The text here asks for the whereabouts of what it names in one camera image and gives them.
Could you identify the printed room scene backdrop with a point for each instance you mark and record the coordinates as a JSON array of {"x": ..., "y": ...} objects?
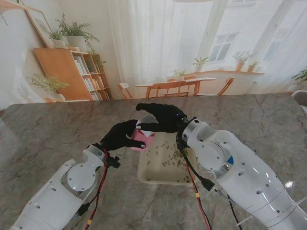
[{"x": 153, "y": 48}]

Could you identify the white square bottle cap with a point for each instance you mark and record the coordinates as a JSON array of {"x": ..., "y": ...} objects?
[{"x": 146, "y": 133}]

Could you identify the white baking tray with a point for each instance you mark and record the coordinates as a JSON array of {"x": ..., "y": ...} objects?
[{"x": 165, "y": 172}]

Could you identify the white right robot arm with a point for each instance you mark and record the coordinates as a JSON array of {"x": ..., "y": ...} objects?
[{"x": 239, "y": 172}]

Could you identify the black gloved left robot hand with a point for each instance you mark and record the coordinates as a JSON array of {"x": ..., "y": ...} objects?
[{"x": 118, "y": 137}]

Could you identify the scattered green beans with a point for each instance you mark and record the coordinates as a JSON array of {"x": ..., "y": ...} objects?
[{"x": 171, "y": 158}]

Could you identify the pink square bottle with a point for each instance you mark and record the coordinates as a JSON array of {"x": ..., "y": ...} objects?
[{"x": 139, "y": 137}]

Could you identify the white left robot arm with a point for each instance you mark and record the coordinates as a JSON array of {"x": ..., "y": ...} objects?
[{"x": 55, "y": 201}]

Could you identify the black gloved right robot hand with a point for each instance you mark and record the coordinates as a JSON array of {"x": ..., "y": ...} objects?
[{"x": 165, "y": 117}]

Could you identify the white rounded object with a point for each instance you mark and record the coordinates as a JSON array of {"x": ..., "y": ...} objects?
[{"x": 301, "y": 98}]

